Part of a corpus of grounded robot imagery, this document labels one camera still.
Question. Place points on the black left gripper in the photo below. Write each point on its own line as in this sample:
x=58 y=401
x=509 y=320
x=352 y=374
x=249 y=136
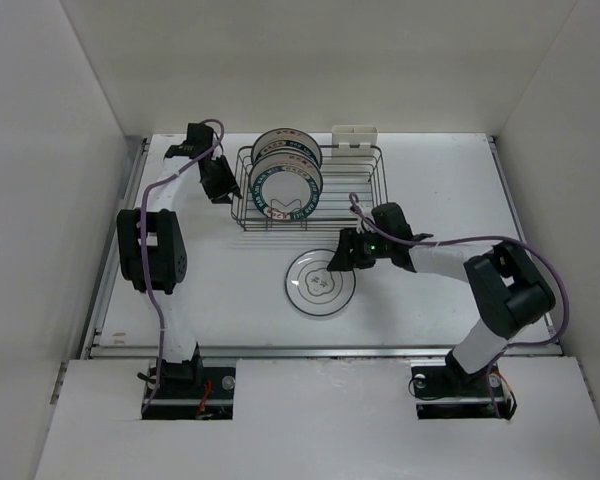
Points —
x=221 y=193

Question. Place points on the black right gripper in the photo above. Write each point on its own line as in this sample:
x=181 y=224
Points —
x=344 y=259

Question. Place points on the white plate black flower outline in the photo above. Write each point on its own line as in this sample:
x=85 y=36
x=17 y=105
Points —
x=314 y=290

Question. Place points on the plate with dark green rim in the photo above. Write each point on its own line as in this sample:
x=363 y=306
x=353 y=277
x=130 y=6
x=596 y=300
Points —
x=285 y=193

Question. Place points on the grey wire dish rack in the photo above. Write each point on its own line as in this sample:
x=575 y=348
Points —
x=357 y=169

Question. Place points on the orange sunburst plate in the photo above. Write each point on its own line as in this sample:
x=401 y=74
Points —
x=285 y=158
x=287 y=139

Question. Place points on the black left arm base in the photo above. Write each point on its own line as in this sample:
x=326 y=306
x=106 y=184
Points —
x=199 y=393

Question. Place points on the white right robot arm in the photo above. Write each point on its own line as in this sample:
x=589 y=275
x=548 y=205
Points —
x=509 y=291

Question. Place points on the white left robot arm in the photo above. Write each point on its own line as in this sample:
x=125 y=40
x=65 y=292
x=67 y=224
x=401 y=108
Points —
x=152 y=250

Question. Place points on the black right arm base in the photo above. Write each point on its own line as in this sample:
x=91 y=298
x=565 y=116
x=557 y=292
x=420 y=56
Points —
x=439 y=397

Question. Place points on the white plastic cutlery holder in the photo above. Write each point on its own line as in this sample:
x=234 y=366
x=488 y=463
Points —
x=354 y=136

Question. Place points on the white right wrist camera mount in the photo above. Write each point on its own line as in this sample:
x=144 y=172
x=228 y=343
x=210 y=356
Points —
x=362 y=213

